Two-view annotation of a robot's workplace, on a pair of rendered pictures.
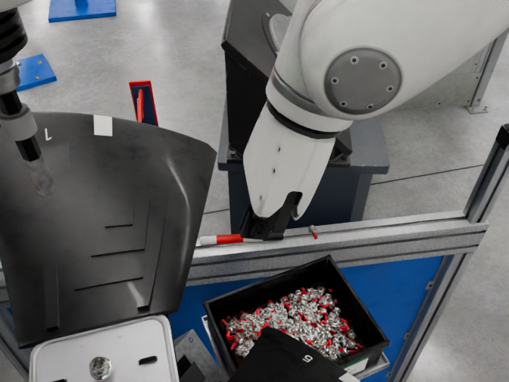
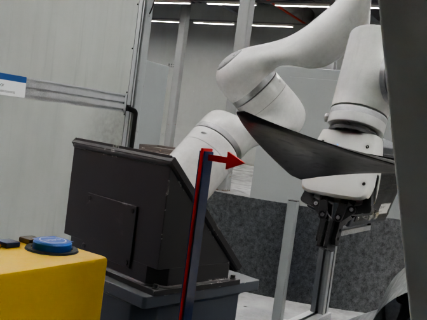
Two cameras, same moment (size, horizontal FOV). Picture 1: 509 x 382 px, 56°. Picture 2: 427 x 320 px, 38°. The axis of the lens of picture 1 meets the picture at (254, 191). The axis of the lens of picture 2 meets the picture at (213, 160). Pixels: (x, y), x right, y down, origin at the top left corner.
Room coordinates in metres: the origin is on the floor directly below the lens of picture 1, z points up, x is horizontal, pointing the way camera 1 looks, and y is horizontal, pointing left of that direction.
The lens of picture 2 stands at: (-0.08, 0.76, 1.22)
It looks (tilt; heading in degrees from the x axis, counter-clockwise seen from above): 3 degrees down; 311
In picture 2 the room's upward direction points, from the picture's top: 7 degrees clockwise
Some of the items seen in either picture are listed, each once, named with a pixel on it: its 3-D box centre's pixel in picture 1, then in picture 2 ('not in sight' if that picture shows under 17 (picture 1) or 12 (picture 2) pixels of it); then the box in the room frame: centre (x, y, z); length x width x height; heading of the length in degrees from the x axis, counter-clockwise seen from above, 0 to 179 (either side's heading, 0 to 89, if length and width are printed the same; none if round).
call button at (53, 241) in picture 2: not in sight; (52, 246); (0.46, 0.38, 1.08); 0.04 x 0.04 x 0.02
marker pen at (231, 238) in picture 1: (242, 238); not in sight; (0.51, 0.02, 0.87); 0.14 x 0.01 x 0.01; 94
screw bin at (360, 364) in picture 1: (291, 333); not in sight; (0.35, -0.06, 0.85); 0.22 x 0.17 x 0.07; 114
